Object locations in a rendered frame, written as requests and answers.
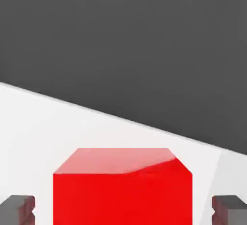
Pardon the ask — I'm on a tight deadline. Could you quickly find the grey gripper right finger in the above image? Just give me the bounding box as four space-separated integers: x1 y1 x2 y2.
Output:
211 195 247 225

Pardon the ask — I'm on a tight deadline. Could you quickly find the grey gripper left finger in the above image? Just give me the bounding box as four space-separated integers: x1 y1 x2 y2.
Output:
0 195 36 225

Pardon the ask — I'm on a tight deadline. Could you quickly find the small red cube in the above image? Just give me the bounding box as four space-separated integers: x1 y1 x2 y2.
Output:
53 147 193 225

